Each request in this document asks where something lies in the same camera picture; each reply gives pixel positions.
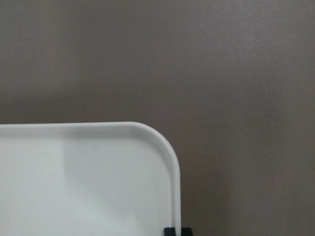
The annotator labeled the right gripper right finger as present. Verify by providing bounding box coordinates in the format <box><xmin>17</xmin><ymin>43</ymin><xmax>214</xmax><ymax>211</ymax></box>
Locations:
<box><xmin>181</xmin><ymin>227</ymin><xmax>193</xmax><ymax>236</ymax></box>

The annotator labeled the cream rabbit tray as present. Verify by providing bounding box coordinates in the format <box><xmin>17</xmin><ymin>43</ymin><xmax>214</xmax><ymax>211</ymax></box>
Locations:
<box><xmin>0</xmin><ymin>122</ymin><xmax>182</xmax><ymax>236</ymax></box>

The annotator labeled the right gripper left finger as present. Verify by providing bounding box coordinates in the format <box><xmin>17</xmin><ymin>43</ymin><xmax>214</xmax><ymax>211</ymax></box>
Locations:
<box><xmin>163</xmin><ymin>227</ymin><xmax>175</xmax><ymax>236</ymax></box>

